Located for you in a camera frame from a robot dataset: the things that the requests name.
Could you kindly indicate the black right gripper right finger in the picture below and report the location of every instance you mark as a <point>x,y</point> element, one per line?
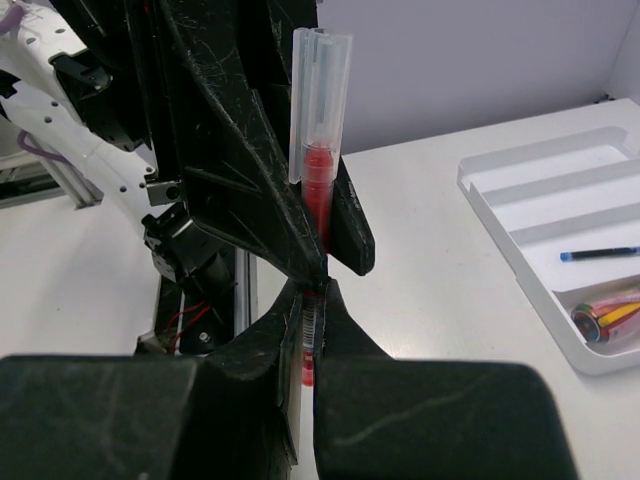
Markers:
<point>377,417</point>

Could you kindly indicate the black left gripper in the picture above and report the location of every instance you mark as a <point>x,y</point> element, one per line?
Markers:
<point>204,84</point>

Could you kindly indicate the white compartment tray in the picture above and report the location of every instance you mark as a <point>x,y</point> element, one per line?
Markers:
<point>576,188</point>

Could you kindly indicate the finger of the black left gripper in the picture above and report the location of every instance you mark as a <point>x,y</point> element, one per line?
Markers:
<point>351,239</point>

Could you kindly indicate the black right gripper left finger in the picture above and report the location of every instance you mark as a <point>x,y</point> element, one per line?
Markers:
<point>233,414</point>

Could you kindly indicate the red gel pen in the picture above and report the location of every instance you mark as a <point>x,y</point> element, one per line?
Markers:
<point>317,179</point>

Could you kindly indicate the pink capped crayon tube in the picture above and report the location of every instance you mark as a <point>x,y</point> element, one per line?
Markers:
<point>608,319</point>

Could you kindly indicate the dark blue gel pen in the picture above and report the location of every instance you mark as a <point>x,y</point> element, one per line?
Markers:
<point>618,252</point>

